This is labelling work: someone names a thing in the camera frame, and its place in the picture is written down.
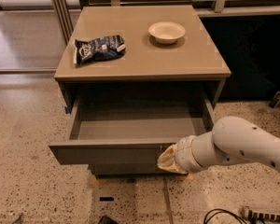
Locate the dark object bottom edge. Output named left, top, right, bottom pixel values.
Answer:
left=98, top=216, right=118, bottom=224

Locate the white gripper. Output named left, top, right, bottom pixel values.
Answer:
left=157, top=135, right=204, bottom=175

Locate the grey bottom drawer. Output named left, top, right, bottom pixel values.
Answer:
left=88, top=162, right=178, bottom=177

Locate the small dark floor device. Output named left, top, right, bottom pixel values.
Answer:
left=269, top=91, right=280, bottom=108

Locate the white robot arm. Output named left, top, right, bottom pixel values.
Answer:
left=158, top=117, right=280, bottom=174

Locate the blue chip bag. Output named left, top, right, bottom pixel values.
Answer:
left=74, top=35, right=126, bottom=65

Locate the white bowl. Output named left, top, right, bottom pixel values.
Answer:
left=148, top=21, right=186, bottom=45

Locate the grey top drawer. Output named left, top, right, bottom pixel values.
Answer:
left=49, top=95, right=215, bottom=165

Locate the grey drawer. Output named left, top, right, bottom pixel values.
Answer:
left=49, top=95, right=215, bottom=165
left=88, top=162, right=178, bottom=177

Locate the grey drawer cabinet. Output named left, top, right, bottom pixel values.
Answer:
left=53, top=5, right=231, bottom=179

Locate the white power strip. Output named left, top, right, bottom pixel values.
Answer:
left=240, top=206, right=280, bottom=223

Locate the black cable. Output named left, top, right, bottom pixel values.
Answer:
left=203, top=208, right=248, bottom=224

